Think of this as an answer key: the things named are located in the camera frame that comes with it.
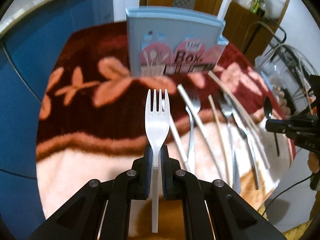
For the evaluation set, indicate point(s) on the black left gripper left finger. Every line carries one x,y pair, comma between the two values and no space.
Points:
133,184

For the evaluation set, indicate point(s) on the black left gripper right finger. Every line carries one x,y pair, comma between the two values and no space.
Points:
179,184

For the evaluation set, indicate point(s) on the black spoon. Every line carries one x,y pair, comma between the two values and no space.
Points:
268,113

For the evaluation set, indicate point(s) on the white plastic fork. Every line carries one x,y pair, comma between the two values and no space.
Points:
157,115

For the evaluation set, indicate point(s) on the steel fork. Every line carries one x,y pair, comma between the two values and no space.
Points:
227,113
193,95

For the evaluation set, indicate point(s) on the blue kitchen cabinet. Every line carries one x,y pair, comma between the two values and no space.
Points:
29,50

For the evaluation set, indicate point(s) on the steel table knife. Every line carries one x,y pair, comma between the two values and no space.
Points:
245,136

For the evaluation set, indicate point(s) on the red floral table blanket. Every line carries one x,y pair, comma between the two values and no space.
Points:
91,123

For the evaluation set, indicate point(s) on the wooden chopstick far right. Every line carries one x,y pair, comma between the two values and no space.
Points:
247,118

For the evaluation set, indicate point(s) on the wooden chopstick thin middle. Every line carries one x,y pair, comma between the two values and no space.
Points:
222,145

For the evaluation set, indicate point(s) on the wooden corner shelf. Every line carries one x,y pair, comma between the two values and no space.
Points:
250,33

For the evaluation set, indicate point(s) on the green bottle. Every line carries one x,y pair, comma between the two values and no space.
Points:
255,7

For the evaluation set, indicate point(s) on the light blue utensil box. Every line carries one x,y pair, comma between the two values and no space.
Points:
167,40

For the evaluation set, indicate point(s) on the black wire rack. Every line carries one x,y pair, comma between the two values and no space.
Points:
287,72

